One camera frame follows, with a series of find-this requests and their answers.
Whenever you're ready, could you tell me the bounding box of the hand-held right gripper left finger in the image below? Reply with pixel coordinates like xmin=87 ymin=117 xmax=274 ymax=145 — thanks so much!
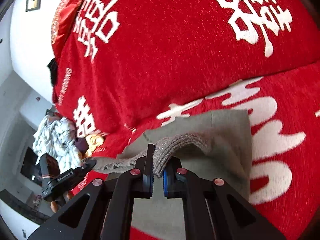
xmin=27 ymin=144 xmax=154 ymax=240

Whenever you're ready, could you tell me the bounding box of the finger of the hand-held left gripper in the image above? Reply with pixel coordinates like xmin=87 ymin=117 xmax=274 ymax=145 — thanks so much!
xmin=80 ymin=159 xmax=97 ymax=175

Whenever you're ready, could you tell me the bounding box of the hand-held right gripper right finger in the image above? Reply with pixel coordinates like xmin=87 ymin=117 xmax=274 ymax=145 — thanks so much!
xmin=162 ymin=157 xmax=286 ymax=240

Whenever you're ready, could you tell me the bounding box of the grey knit sweater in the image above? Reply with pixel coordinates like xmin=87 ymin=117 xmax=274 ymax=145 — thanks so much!
xmin=93 ymin=109 xmax=253 ymax=233

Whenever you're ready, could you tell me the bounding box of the person's left hand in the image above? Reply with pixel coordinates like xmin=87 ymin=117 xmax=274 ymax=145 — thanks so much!
xmin=50 ymin=192 xmax=72 ymax=212

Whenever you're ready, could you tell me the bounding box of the dark purple cloth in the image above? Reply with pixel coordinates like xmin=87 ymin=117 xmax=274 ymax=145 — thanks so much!
xmin=75 ymin=137 xmax=88 ymax=153

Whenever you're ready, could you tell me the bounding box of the orange and cream cloth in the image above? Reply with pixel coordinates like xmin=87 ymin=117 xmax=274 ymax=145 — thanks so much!
xmin=82 ymin=134 xmax=105 ymax=162

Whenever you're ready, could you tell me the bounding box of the black television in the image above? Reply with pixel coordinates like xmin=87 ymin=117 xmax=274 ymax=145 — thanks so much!
xmin=19 ymin=147 xmax=43 ymax=187

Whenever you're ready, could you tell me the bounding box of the pale patterned cloth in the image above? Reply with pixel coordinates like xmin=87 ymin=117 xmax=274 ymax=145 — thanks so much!
xmin=33 ymin=116 xmax=84 ymax=167

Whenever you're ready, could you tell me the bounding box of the black cloth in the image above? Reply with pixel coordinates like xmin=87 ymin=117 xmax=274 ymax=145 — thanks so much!
xmin=47 ymin=58 xmax=60 ymax=87

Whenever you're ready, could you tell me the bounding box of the red printed bedsheet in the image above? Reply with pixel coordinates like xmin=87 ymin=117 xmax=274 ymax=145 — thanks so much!
xmin=67 ymin=61 xmax=320 ymax=240

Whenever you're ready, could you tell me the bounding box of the red printed quilt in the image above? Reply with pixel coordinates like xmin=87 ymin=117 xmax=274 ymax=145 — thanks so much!
xmin=51 ymin=0 xmax=320 ymax=137

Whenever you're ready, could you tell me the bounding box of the red embroidered pillow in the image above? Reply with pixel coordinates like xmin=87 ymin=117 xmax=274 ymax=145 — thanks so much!
xmin=49 ymin=0 xmax=85 ymax=60

